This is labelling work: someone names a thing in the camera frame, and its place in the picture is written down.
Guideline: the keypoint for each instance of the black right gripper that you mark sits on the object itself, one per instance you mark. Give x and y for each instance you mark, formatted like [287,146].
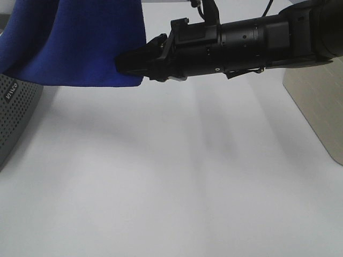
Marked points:
[197,49]

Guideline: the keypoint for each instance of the blue microfibre towel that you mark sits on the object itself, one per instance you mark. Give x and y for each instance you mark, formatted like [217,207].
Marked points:
[71,43]

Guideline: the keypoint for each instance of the beige plastic storage bin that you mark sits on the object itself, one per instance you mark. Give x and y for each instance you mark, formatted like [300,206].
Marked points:
[317,92]

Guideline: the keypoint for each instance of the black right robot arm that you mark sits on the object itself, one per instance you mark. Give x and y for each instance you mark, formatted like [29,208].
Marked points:
[305,34]

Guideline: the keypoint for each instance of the grey perforated plastic basket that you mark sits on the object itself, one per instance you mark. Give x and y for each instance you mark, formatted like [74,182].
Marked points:
[19,98]

